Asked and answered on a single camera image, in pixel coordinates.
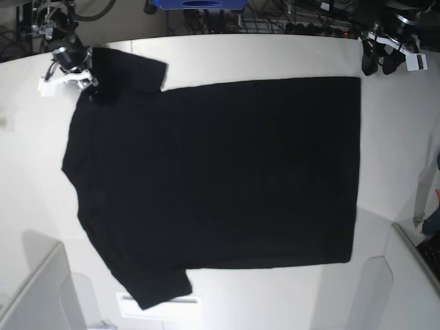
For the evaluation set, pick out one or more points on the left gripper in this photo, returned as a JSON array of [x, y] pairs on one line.
[[397, 31]]

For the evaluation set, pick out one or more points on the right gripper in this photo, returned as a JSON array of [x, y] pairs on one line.
[[71, 54]]

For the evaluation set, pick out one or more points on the black T-shirt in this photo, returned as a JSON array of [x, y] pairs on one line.
[[241, 175]]

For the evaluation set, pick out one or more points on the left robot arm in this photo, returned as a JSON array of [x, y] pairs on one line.
[[368, 13]]

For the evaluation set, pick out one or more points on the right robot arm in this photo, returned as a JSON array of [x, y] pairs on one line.
[[56, 22]]

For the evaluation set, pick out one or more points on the blue box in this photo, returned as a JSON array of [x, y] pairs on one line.
[[200, 4]]

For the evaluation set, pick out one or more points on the black keyboard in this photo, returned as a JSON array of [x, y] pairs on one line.
[[430, 252]]

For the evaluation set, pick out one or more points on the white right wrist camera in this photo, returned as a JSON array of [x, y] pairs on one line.
[[47, 85]]

